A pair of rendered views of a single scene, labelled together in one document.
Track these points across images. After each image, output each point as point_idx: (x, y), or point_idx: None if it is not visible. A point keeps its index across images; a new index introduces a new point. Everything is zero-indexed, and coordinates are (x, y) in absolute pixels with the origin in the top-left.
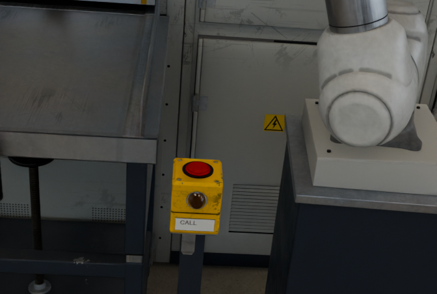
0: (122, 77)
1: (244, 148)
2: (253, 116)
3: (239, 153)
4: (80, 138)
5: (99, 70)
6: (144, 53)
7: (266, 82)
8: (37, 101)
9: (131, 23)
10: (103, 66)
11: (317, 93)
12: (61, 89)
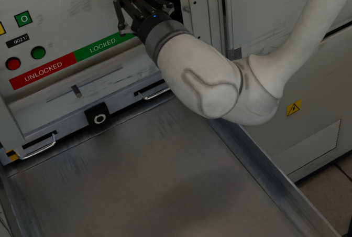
0: (263, 204)
1: (274, 135)
2: (278, 112)
3: (271, 140)
4: None
5: (235, 205)
6: (244, 155)
7: (285, 86)
8: None
9: (186, 113)
10: (231, 196)
11: (322, 72)
12: None
